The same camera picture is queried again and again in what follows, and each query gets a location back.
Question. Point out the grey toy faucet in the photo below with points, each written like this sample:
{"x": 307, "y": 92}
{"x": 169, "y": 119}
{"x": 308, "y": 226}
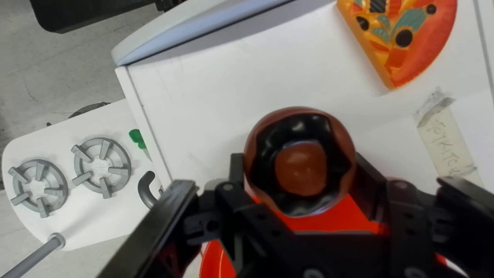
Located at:
{"x": 149, "y": 189}

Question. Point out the grey metal leg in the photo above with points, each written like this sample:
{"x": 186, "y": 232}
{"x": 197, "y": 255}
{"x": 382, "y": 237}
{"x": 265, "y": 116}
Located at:
{"x": 55, "y": 243}

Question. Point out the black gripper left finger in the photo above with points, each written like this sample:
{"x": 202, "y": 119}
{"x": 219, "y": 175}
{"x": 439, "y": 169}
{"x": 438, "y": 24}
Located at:
{"x": 157, "y": 248}

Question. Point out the grey toy burner grate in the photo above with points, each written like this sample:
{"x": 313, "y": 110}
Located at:
{"x": 103, "y": 166}
{"x": 40, "y": 186}

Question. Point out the strip of masking tape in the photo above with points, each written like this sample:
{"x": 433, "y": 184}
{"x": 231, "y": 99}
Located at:
{"x": 442, "y": 136}

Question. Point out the white toy stove counter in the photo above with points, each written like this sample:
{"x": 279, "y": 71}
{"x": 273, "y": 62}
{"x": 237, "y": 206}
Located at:
{"x": 86, "y": 218}

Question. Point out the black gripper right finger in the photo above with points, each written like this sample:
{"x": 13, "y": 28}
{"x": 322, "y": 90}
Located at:
{"x": 469, "y": 227}

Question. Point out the green toy vegetable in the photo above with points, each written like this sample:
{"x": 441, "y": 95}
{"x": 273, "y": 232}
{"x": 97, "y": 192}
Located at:
{"x": 135, "y": 135}

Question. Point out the white toy kitchen cabinet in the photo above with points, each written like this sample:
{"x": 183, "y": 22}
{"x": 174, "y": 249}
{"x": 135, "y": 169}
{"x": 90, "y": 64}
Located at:
{"x": 197, "y": 102}

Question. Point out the toy pizza slice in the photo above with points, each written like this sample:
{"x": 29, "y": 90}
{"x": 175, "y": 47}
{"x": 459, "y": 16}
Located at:
{"x": 401, "y": 37}

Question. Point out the orange plastic plate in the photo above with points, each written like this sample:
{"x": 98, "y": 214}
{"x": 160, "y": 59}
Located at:
{"x": 345, "y": 217}

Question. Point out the chocolate glazed toy donut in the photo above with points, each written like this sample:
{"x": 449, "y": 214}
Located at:
{"x": 300, "y": 161}

